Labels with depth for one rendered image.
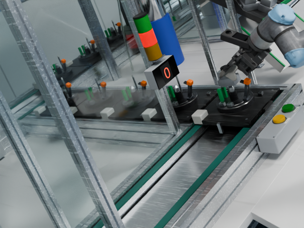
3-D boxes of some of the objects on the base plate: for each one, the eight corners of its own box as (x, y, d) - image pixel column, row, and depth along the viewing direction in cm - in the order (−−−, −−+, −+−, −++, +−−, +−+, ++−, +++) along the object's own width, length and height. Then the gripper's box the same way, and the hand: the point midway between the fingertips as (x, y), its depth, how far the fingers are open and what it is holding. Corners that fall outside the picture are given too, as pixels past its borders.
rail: (307, 106, 196) (300, 81, 192) (172, 277, 141) (159, 246, 137) (293, 106, 200) (287, 81, 196) (157, 272, 145) (143, 242, 140)
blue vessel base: (190, 56, 289) (174, 10, 278) (173, 69, 279) (157, 22, 268) (168, 58, 299) (152, 13, 289) (152, 70, 290) (135, 25, 279)
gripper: (262, 60, 169) (228, 95, 185) (278, 44, 176) (244, 78, 193) (242, 41, 169) (210, 78, 186) (259, 26, 177) (227, 62, 193)
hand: (224, 70), depth 189 cm, fingers closed on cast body, 4 cm apart
